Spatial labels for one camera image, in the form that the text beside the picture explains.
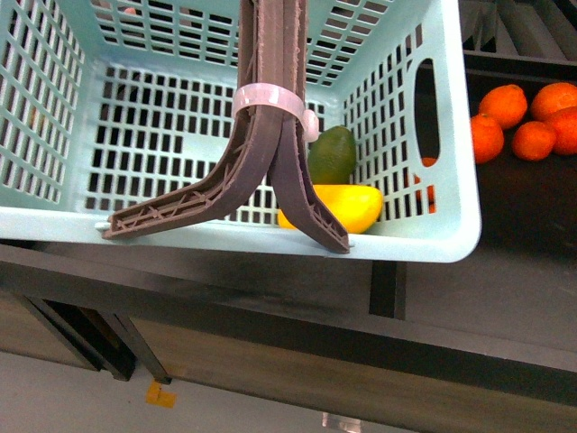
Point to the orange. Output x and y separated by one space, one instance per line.
426 195
552 98
487 138
564 123
507 105
533 141

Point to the green avocado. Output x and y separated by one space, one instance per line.
332 157

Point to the yellow floor tape marker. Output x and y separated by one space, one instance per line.
157 396

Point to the light blue plastic basket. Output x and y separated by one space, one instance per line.
105 104

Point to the yellow mango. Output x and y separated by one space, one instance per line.
336 208

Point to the black wooden display stand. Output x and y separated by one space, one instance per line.
483 344

